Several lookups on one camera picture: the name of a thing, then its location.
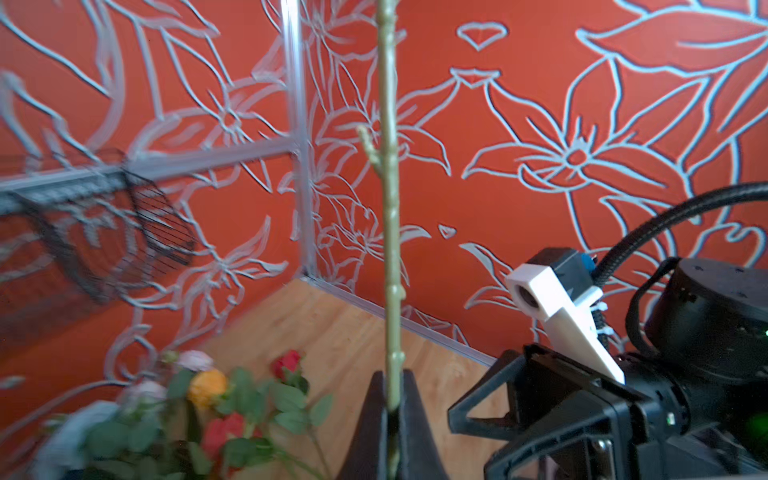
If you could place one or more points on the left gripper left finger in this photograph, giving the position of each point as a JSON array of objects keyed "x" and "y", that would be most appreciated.
[{"x": 366, "y": 458}]

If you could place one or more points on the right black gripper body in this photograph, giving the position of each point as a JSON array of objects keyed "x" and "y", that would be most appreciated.
[{"x": 682, "y": 427}]

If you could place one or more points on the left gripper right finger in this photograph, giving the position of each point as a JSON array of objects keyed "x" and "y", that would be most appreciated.
[{"x": 419, "y": 455}]

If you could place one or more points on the peach rose stem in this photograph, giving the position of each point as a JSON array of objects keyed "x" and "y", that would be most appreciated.
[{"x": 384, "y": 159}]

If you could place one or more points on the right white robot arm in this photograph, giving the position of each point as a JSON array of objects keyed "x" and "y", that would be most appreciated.
[{"x": 710, "y": 322}]

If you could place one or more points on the mixed flower bunch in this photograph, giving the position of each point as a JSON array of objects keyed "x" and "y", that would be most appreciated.
[{"x": 200, "y": 423}]

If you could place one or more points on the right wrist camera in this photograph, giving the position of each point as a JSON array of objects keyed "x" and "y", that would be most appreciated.
[{"x": 555, "y": 288}]

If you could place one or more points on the black wire basket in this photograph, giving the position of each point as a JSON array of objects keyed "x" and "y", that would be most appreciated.
[{"x": 70, "y": 247}]

